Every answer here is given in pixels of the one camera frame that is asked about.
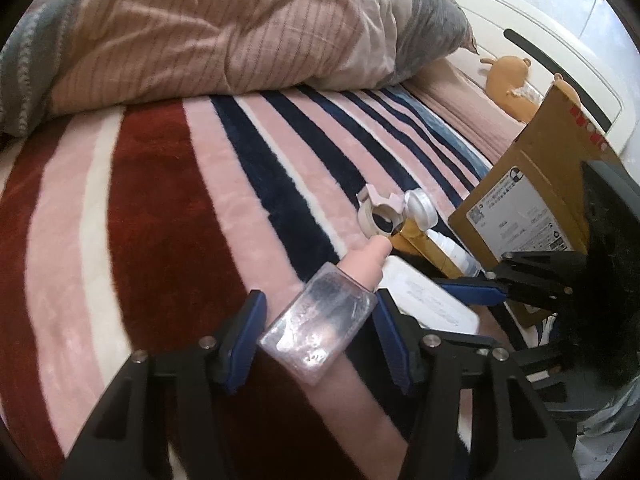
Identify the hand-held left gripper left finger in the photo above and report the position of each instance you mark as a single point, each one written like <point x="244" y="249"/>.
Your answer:
<point x="244" y="341"/>

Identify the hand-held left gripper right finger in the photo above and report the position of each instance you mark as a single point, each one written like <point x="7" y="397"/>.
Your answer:
<point x="396" y="346"/>

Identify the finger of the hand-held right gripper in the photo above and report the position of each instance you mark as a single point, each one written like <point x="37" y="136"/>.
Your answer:
<point x="472" y="293"/>
<point x="542" y="357"/>

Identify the white case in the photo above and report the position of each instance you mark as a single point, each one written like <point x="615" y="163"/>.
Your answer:
<point x="436" y="305"/>

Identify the clear bottle with pink cap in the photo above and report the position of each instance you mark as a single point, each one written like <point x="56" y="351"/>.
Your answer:
<point x="316" y="321"/>

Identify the small white bottle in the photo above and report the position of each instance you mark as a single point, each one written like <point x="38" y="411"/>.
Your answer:
<point x="457" y="255"/>

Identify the gold bottle with silver cap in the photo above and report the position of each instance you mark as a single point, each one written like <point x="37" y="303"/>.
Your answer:
<point x="419" y="210"/>

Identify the brown cardboard box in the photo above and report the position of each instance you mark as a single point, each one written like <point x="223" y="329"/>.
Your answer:
<point x="542" y="180"/>

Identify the red pink navy striped blanket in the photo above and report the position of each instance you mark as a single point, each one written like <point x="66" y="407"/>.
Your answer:
<point x="150" y="220"/>

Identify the pink bed sheet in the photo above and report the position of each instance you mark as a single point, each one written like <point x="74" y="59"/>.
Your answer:
<point x="467" y="110"/>

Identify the brown plush toy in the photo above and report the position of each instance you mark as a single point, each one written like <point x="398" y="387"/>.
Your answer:
<point x="510" y="87"/>

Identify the white bed headboard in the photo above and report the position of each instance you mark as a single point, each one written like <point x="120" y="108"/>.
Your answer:
<point x="540" y="15"/>

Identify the pink striped duvet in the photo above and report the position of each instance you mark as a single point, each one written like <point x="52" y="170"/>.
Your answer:
<point x="215" y="30"/>

